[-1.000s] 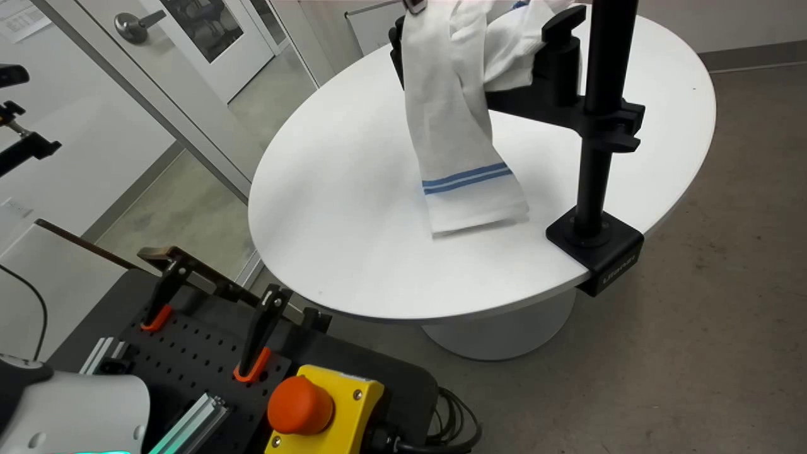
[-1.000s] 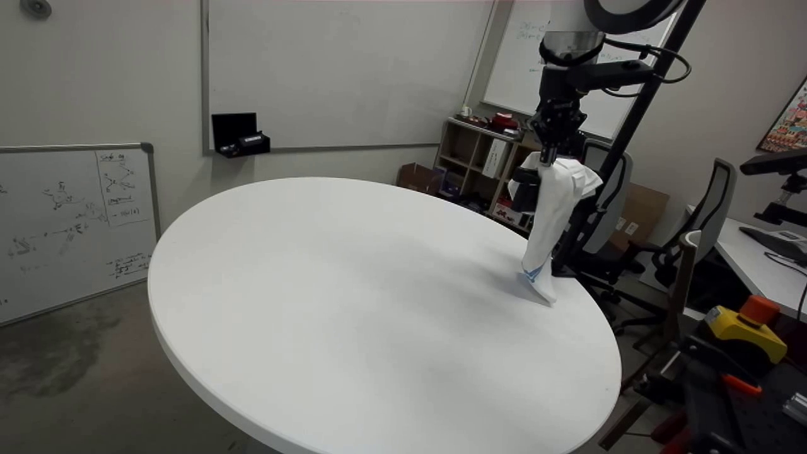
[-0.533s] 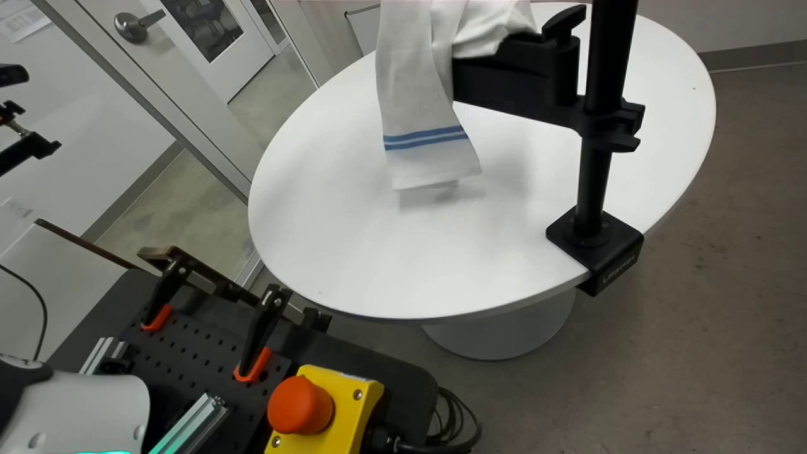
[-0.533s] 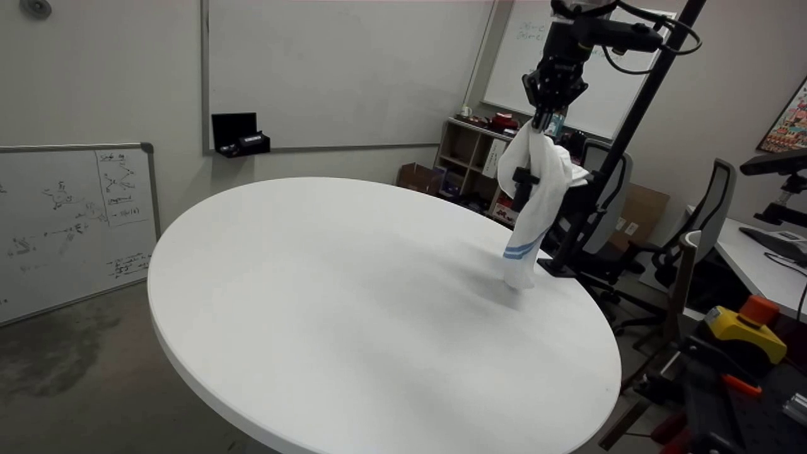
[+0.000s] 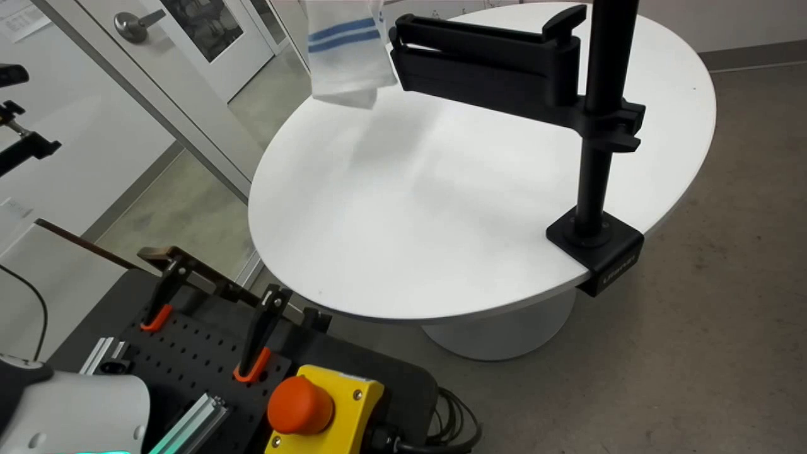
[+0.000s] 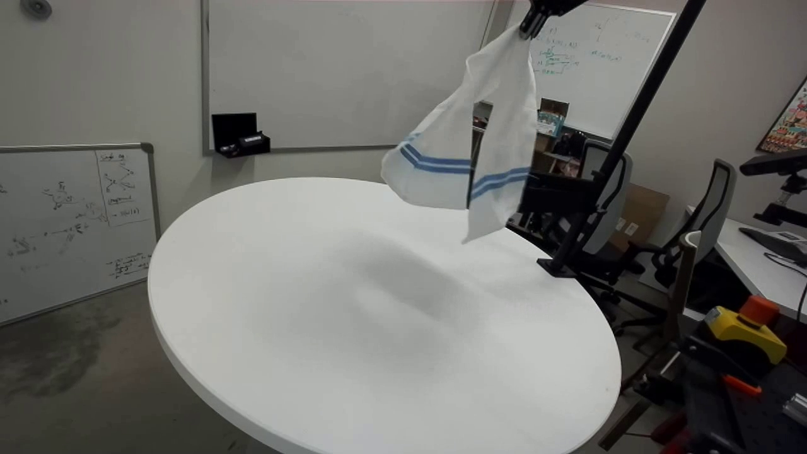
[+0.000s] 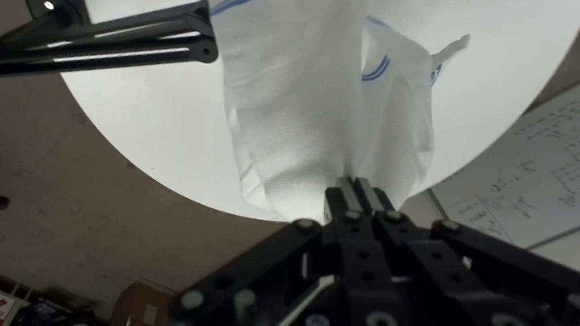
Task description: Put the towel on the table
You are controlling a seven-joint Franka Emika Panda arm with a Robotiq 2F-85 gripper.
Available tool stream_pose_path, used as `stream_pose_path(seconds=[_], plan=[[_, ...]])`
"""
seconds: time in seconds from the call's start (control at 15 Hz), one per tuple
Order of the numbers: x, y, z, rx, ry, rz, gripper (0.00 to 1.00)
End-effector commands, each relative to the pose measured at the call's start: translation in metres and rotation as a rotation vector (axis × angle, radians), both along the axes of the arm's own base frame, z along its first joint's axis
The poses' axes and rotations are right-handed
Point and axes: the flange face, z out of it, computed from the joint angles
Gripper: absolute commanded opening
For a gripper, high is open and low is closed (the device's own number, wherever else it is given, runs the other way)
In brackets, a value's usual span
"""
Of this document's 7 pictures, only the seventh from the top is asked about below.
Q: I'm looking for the leaning whiteboard with black writing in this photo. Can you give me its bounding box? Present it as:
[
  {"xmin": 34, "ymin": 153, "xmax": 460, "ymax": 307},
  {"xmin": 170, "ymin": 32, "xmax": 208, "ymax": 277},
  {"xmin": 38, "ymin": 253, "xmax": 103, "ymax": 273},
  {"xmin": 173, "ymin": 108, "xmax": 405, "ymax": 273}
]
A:
[{"xmin": 431, "ymin": 83, "xmax": 580, "ymax": 249}]

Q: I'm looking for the white towel with blue stripe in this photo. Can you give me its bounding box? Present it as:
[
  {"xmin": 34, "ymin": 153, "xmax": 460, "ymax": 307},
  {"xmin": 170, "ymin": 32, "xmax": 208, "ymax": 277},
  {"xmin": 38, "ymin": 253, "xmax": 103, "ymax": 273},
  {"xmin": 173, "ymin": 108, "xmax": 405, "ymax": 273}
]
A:
[{"xmin": 206, "ymin": 0, "xmax": 473, "ymax": 222}]

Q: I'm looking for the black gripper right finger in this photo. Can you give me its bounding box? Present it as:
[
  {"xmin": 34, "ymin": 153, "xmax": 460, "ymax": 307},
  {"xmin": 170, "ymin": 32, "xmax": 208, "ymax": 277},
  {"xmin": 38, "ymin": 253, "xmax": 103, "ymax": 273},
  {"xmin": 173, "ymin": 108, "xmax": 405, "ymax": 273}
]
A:
[{"xmin": 355, "ymin": 175, "xmax": 580, "ymax": 326}]

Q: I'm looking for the brown cardboard box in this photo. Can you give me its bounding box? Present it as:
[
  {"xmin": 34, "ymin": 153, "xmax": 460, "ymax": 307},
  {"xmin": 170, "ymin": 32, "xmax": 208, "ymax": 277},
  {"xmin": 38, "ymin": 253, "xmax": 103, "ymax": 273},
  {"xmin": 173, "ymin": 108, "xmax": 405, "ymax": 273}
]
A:
[{"xmin": 110, "ymin": 280, "xmax": 177, "ymax": 326}]

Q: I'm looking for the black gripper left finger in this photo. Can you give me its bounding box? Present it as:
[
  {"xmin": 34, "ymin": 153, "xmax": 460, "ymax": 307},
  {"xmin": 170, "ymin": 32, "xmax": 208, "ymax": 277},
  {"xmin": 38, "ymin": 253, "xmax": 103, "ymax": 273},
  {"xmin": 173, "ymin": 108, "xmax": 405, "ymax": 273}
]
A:
[{"xmin": 168, "ymin": 177, "xmax": 367, "ymax": 326}]

